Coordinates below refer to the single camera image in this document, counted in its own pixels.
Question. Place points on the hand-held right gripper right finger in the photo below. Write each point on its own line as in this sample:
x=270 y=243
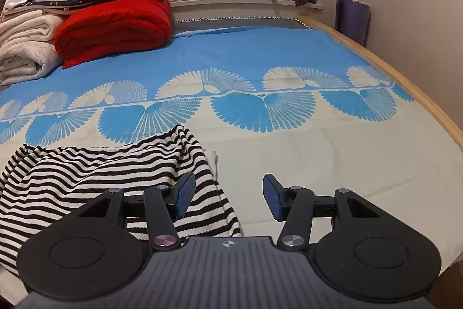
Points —
x=273 y=198

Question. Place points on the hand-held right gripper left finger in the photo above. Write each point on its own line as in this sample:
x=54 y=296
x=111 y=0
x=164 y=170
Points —
x=186 y=193

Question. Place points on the black white striped garment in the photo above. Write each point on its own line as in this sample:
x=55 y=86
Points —
x=90 y=167

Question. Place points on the blue cream printed bedsheet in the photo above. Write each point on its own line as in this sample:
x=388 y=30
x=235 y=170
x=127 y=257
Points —
x=289 y=52

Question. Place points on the red knitted blanket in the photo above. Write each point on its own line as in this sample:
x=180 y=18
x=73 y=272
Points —
x=115 y=26

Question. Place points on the white windowsill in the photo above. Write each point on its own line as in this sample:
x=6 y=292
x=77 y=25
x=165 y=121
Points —
x=246 y=6

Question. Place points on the purple board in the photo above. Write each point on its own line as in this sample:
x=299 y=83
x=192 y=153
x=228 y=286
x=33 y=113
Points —
x=352 y=19

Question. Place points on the folded cream quilt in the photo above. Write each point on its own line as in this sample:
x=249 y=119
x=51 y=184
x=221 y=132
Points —
x=25 y=44

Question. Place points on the dark patterned folded blanket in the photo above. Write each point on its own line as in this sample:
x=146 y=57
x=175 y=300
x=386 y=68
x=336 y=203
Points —
x=72 y=1

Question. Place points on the wooden bed frame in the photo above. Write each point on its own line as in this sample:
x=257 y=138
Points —
x=427 y=102

